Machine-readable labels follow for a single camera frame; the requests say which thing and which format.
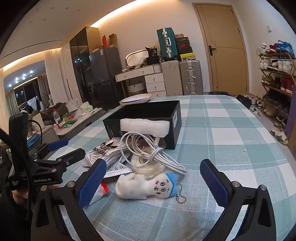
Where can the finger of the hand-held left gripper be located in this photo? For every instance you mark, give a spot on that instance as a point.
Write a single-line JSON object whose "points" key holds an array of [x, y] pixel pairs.
{"points": [[71, 155], [57, 143]]}

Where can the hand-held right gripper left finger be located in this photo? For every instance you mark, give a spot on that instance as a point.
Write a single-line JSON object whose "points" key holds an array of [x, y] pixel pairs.
{"points": [[91, 185]]}

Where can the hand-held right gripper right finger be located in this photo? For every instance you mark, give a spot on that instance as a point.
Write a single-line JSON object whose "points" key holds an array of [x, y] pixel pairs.
{"points": [[214, 184]]}

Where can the small white red packet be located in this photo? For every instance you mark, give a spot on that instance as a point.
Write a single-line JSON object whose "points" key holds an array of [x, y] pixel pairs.
{"points": [[101, 192]]}

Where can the white paper packet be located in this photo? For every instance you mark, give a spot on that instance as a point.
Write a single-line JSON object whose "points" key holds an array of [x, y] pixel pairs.
{"points": [[118, 171]]}

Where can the striped black white sock packet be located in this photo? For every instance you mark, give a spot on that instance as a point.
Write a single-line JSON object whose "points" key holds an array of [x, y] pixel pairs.
{"points": [[104, 153]]}

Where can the white bubble wrap roll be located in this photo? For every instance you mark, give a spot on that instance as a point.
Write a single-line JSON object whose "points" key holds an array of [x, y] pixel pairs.
{"points": [[143, 126]]}

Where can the black cardboard box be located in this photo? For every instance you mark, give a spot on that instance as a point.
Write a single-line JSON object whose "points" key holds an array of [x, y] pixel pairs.
{"points": [[148, 109]]}

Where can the plastic water bottle red label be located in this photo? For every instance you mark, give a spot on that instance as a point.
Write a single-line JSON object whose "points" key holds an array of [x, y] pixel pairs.
{"points": [[57, 119]]}

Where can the white side counter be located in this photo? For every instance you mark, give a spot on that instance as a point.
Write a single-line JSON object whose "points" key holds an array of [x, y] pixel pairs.
{"points": [[78, 122]]}

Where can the white kettle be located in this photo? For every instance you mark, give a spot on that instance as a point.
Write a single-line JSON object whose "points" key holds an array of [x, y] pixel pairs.
{"points": [[72, 106]]}

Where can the green white tissue pack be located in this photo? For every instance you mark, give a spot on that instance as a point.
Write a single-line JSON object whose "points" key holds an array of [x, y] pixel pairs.
{"points": [[86, 107]]}

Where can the hanging clothes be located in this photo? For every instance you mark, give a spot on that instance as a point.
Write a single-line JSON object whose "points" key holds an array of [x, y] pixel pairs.
{"points": [[32, 103]]}

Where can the green white checked tablecloth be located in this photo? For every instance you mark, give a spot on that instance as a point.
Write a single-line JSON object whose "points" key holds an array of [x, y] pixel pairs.
{"points": [[231, 139]]}

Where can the white curtain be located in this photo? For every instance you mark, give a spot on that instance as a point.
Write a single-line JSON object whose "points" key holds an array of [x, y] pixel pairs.
{"points": [[55, 76]]}

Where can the white green slipper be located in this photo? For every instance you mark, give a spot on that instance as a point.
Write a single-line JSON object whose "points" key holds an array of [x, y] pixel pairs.
{"points": [[278, 136]]}

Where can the tall black glass cabinet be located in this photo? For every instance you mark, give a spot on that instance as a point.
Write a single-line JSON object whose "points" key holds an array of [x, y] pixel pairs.
{"points": [[79, 64]]}

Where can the grey refrigerator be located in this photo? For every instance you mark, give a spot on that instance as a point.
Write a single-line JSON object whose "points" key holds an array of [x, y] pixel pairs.
{"points": [[104, 74]]}

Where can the cream oval plate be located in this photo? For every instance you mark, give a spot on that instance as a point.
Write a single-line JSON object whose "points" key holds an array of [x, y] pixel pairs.
{"points": [[136, 99]]}

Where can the pile of shoes on floor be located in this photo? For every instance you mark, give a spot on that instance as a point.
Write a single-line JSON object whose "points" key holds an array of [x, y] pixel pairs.
{"points": [[249, 102]]}

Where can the woven white basket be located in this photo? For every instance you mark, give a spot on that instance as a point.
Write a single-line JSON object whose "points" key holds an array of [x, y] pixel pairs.
{"points": [[137, 88]]}

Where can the purple bag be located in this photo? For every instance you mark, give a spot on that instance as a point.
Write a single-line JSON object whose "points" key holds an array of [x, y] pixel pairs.
{"points": [[291, 115]]}

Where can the silver suitcase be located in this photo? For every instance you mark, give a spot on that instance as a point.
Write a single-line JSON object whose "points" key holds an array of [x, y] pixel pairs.
{"points": [[190, 76]]}

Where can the white dresser with drawers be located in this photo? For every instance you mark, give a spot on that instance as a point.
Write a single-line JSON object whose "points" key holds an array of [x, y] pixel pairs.
{"points": [[155, 81]]}

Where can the beige suitcase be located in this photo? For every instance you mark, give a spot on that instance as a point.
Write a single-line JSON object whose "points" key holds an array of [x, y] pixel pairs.
{"points": [[171, 78]]}

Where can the open cardboard box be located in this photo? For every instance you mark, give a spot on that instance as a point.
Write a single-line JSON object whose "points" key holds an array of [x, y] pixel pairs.
{"points": [[112, 41]]}

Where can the white oval mirror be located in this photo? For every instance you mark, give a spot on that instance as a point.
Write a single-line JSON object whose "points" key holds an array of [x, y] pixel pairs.
{"points": [[136, 58]]}

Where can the tan door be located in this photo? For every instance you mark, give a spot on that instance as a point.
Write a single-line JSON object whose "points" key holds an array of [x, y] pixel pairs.
{"points": [[226, 58]]}

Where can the metal shoe rack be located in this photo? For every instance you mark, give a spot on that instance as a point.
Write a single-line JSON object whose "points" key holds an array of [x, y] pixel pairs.
{"points": [[275, 71]]}

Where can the black bag with label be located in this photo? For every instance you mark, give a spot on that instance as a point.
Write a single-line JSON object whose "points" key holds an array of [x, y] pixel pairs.
{"points": [[152, 55]]}

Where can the black yellow shoe box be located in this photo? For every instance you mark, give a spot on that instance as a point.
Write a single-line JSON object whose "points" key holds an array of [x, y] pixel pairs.
{"points": [[187, 57]]}

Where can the row of shoes on rack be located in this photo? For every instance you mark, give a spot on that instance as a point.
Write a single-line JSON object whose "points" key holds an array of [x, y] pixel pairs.
{"points": [[277, 64]]}

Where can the black red shoe box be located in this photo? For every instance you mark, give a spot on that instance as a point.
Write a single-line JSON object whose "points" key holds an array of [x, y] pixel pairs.
{"points": [[185, 49]]}

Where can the plain black shoe box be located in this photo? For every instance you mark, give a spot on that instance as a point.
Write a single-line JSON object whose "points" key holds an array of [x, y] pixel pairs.
{"points": [[183, 41]]}

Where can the teal suitcase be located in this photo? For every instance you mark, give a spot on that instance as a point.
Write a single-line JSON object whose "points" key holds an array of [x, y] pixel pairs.
{"points": [[166, 44]]}

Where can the brown shoe box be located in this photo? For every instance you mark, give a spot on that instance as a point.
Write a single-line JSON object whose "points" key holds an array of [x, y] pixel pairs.
{"points": [[179, 36]]}

